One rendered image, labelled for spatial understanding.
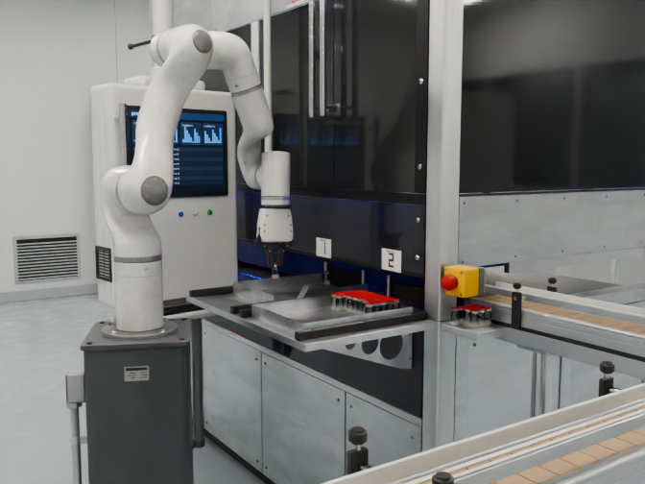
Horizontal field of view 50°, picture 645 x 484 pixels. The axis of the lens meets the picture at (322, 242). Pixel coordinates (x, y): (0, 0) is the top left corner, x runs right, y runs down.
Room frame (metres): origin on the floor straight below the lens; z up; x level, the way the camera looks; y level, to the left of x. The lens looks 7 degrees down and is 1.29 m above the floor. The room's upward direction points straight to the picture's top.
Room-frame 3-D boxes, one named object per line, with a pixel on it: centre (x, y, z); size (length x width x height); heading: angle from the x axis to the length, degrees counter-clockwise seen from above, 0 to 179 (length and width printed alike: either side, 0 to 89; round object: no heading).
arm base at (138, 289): (1.73, 0.47, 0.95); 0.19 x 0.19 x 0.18
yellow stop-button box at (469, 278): (1.70, -0.36, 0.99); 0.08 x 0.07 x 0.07; 124
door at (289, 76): (2.35, 0.09, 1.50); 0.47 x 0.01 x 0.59; 34
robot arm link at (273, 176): (2.02, 0.14, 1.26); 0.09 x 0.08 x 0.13; 46
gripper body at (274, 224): (2.00, 0.14, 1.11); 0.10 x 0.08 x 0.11; 115
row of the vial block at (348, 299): (1.83, -0.10, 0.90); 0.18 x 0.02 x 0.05; 34
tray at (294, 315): (1.78, -0.02, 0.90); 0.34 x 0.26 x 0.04; 124
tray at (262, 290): (2.13, 0.07, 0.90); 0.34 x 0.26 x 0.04; 124
